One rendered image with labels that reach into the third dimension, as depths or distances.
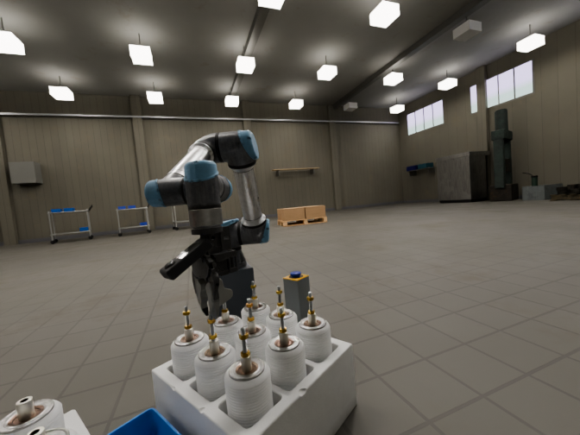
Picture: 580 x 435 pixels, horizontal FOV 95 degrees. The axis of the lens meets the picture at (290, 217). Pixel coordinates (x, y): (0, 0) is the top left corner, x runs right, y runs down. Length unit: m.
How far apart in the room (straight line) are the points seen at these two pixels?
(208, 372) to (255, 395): 0.13
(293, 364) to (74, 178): 11.30
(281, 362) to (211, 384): 0.16
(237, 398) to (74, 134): 11.58
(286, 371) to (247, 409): 0.12
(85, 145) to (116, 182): 1.54
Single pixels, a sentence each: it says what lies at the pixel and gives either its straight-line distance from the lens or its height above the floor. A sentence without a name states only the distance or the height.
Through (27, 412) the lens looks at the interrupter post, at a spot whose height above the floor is 0.26.
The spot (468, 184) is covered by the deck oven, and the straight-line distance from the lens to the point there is 11.41.
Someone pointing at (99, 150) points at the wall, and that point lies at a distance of 11.64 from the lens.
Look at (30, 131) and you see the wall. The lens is 12.34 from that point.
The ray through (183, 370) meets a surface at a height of 0.19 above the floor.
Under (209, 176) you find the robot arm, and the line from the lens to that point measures 0.63.
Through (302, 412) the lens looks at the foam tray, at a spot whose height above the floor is 0.14.
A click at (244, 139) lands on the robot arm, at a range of 1.05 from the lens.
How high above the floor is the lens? 0.59
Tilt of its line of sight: 3 degrees down
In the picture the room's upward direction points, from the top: 5 degrees counter-clockwise
